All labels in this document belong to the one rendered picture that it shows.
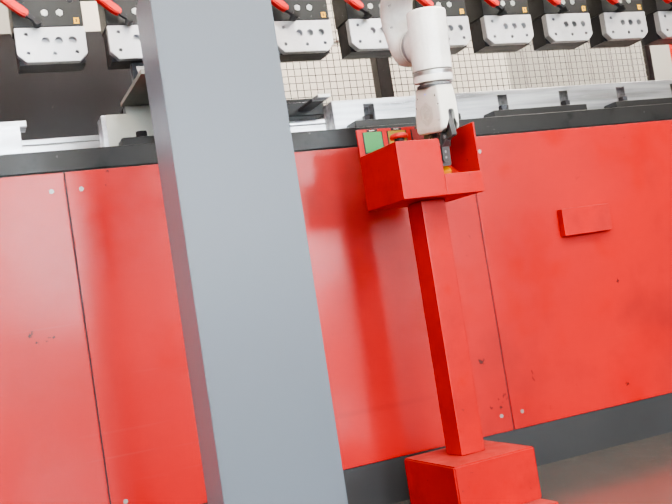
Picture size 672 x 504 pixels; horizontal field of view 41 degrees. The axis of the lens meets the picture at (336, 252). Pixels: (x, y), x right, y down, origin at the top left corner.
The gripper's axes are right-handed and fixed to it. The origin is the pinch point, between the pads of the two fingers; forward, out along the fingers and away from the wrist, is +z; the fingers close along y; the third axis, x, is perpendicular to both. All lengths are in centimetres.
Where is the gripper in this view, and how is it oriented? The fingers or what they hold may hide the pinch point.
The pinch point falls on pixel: (442, 156)
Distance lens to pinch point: 198.3
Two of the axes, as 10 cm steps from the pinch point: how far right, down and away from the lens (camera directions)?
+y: 4.6, 0.1, -8.9
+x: 8.8, -1.5, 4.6
